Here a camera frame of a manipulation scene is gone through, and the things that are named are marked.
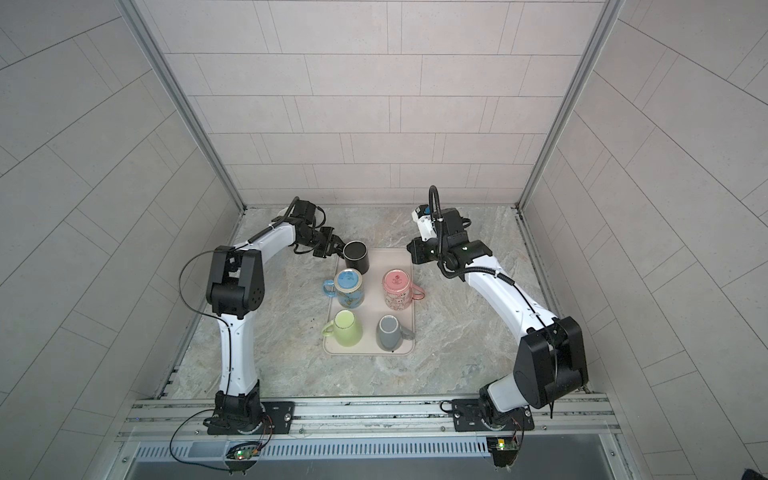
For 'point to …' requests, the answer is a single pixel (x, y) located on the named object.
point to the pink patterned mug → (399, 290)
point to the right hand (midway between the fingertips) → (408, 245)
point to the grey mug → (390, 333)
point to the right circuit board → (503, 449)
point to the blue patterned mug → (347, 286)
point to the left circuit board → (245, 454)
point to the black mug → (355, 254)
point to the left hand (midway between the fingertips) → (355, 235)
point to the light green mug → (345, 329)
